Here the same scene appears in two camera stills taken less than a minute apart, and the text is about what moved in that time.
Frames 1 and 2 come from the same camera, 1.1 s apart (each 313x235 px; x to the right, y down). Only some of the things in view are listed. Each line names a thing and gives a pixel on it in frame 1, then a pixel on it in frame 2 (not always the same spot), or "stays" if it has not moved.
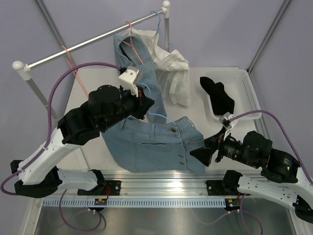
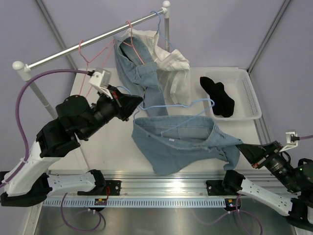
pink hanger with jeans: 131,44 stays
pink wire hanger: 76,72 -> 111,44
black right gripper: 204,154 -> 256,153
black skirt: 222,103 stays
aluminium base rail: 155,183 stays
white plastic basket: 239,87 stays
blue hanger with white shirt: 158,27 stays
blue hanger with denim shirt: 155,114 -> 173,105
